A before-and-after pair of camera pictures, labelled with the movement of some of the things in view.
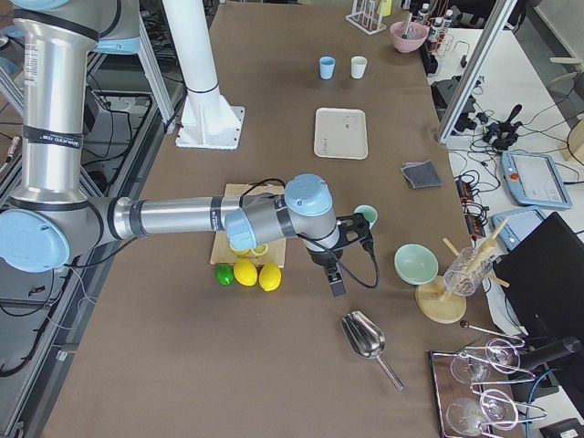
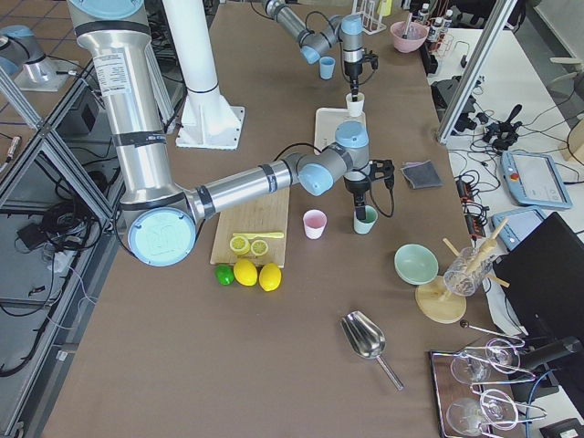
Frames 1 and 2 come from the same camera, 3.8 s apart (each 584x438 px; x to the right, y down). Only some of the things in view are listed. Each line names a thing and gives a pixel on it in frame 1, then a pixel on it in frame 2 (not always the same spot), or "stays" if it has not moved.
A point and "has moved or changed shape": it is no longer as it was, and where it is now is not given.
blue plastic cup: x=327 y=67 stays
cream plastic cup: x=358 y=67 has moved or changed shape
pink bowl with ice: x=416 y=36 stays
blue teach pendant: x=534 y=180 stays
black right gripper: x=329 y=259 to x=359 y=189
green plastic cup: x=369 y=213 stays
